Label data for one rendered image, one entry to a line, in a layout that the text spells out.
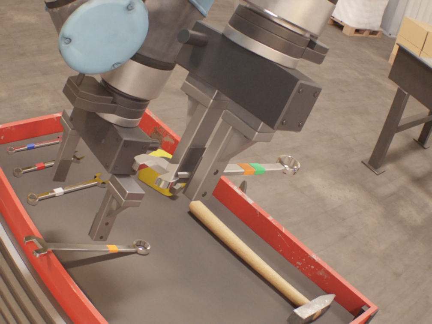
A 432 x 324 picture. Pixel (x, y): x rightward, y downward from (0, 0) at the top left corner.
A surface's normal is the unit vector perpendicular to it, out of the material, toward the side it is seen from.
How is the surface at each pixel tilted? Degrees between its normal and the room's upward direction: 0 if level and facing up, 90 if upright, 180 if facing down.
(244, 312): 0
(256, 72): 78
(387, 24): 90
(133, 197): 90
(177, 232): 0
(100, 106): 90
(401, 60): 90
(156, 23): 101
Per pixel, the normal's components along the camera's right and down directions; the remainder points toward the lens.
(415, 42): -0.70, 0.15
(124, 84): 0.00, 0.37
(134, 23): 0.29, 0.65
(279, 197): 0.32, -0.81
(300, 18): 0.20, 0.44
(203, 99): -0.57, 0.01
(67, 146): 0.61, 0.57
